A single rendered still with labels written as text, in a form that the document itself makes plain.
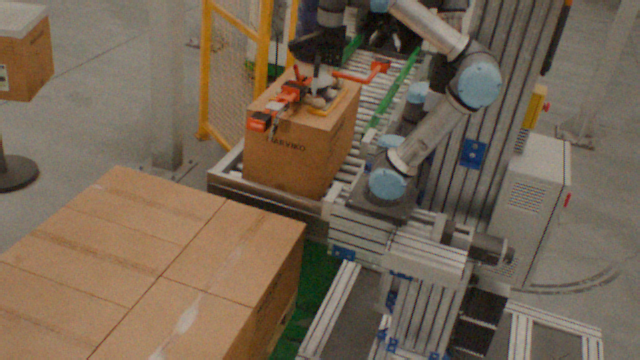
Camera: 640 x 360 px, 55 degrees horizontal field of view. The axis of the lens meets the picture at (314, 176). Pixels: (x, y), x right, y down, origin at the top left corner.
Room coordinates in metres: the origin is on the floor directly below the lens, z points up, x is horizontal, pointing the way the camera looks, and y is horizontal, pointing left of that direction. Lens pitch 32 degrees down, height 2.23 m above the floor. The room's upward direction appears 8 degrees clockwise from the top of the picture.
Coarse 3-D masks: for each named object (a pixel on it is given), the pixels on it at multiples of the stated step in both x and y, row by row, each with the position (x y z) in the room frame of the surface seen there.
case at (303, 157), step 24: (288, 72) 3.01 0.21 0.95; (264, 96) 2.68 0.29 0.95; (360, 96) 3.00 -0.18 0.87; (288, 120) 2.47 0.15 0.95; (312, 120) 2.50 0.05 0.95; (336, 120) 2.54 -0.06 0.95; (264, 144) 2.50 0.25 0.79; (288, 144) 2.47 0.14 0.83; (312, 144) 2.44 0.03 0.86; (336, 144) 2.61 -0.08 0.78; (264, 168) 2.49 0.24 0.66; (288, 168) 2.47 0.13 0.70; (312, 168) 2.44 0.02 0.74; (336, 168) 2.71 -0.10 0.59; (312, 192) 2.43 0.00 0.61
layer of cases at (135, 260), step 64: (128, 192) 2.31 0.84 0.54; (192, 192) 2.38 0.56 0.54; (0, 256) 1.77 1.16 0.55; (64, 256) 1.82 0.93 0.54; (128, 256) 1.88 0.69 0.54; (192, 256) 1.93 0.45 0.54; (256, 256) 1.99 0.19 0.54; (0, 320) 1.46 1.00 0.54; (64, 320) 1.50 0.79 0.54; (128, 320) 1.54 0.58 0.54; (192, 320) 1.59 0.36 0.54; (256, 320) 1.74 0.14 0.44
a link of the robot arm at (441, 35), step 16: (400, 0) 1.80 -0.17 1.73; (416, 0) 1.83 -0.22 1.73; (400, 16) 1.80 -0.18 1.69; (416, 16) 1.79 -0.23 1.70; (432, 16) 1.81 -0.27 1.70; (416, 32) 1.80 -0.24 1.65; (432, 32) 1.79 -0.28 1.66; (448, 32) 1.79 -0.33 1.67; (448, 48) 1.78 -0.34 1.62; (464, 48) 1.77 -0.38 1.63; (480, 48) 1.77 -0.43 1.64
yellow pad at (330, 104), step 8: (328, 88) 2.82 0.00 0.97; (336, 88) 2.80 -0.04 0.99; (344, 88) 2.86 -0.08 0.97; (320, 96) 2.71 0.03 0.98; (336, 96) 2.74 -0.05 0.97; (328, 104) 2.64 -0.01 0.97; (336, 104) 2.68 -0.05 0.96; (312, 112) 2.57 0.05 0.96; (320, 112) 2.56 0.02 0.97; (328, 112) 2.57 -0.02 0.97
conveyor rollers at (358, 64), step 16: (352, 64) 4.29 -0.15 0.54; (368, 64) 4.34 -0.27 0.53; (400, 64) 4.40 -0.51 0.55; (416, 64) 4.46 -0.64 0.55; (384, 80) 4.06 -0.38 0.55; (368, 96) 3.79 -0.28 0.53; (384, 96) 3.78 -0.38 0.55; (400, 96) 3.84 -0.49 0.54; (368, 112) 3.52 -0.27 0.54; (352, 144) 3.08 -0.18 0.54; (352, 160) 2.89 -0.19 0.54; (240, 176) 2.58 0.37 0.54; (336, 176) 2.72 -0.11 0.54; (352, 176) 2.72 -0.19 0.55
